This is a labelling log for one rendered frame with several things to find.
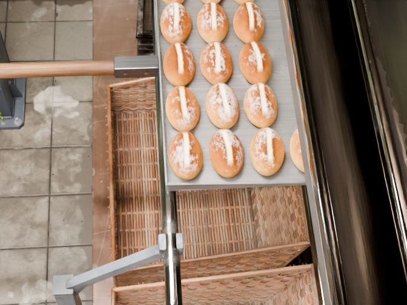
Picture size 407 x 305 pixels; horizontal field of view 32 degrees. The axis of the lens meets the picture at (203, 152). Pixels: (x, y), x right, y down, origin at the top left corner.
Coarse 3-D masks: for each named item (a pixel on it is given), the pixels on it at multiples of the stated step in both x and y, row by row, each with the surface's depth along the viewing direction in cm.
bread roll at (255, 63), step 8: (248, 48) 145; (256, 48) 145; (264, 48) 146; (240, 56) 147; (248, 56) 145; (256, 56) 144; (264, 56) 144; (240, 64) 146; (248, 64) 144; (256, 64) 144; (264, 64) 144; (248, 72) 145; (256, 72) 144; (264, 72) 144; (248, 80) 146; (256, 80) 145; (264, 80) 145
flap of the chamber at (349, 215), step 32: (320, 0) 130; (288, 32) 125; (320, 32) 126; (352, 32) 128; (288, 64) 124; (320, 64) 123; (352, 64) 124; (320, 96) 119; (352, 96) 121; (320, 128) 116; (352, 128) 118; (352, 160) 114; (352, 192) 112; (384, 192) 113; (352, 224) 109; (384, 224) 110; (320, 256) 106; (352, 256) 106; (384, 256) 107; (352, 288) 104; (384, 288) 105
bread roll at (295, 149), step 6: (294, 132) 139; (294, 138) 137; (294, 144) 137; (294, 150) 136; (300, 150) 135; (294, 156) 136; (300, 156) 135; (294, 162) 137; (300, 162) 135; (300, 168) 136
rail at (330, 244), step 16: (288, 0) 126; (288, 16) 124; (304, 48) 121; (304, 64) 119; (304, 80) 118; (304, 96) 116; (304, 112) 115; (304, 128) 115; (320, 144) 112; (320, 160) 111; (320, 176) 110; (320, 192) 108; (320, 208) 107; (320, 224) 107; (336, 240) 105; (336, 256) 104; (336, 272) 102; (336, 288) 101; (336, 304) 100
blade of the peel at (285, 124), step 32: (160, 0) 156; (192, 0) 157; (224, 0) 157; (256, 0) 158; (160, 32) 152; (192, 32) 152; (160, 64) 148; (160, 96) 141; (288, 96) 146; (256, 128) 142; (288, 128) 142; (288, 160) 139
